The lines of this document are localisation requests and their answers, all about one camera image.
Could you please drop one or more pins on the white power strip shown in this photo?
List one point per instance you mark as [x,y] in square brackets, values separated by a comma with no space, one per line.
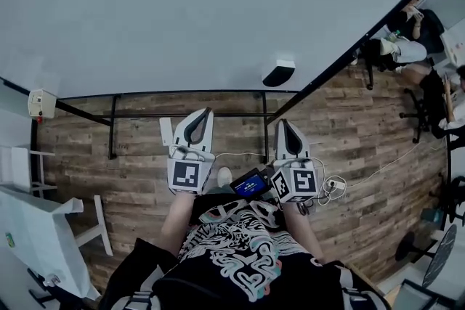
[335,185]

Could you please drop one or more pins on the black office chair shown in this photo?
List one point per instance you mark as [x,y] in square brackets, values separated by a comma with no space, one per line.
[421,112]

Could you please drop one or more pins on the white chair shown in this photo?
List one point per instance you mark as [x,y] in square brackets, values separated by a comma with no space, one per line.
[20,167]

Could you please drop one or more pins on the white flat board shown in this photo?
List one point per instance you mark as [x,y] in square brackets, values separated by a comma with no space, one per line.
[166,130]

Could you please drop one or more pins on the black metal stand frame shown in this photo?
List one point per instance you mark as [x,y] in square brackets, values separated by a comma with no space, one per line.
[114,127]

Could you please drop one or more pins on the person's black patterned shirt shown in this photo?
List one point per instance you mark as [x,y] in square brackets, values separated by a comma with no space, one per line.
[247,265]

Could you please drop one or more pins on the small blue screen device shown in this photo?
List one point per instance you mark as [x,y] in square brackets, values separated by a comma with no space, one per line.
[250,185]

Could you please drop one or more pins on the person's white shoe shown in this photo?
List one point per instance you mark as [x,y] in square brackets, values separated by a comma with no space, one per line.
[224,177]

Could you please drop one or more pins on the white table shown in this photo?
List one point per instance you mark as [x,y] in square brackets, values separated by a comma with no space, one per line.
[40,239]

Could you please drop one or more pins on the round marble table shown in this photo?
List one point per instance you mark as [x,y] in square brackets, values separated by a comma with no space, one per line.
[441,257]

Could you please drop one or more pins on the white and black eraser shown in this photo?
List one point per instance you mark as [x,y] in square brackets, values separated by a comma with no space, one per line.
[279,72]

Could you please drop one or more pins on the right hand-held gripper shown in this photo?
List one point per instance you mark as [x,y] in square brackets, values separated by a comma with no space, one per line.
[296,180]

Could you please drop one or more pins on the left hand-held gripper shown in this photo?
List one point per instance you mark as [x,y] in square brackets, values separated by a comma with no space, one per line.
[189,172]

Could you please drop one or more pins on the person's left forearm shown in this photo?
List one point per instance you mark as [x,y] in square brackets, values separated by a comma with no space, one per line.
[178,218]

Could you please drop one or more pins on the person's right forearm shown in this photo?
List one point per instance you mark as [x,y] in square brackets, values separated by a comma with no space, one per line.
[303,228]

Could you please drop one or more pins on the white wall switch box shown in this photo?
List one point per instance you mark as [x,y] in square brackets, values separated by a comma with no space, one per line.
[41,102]

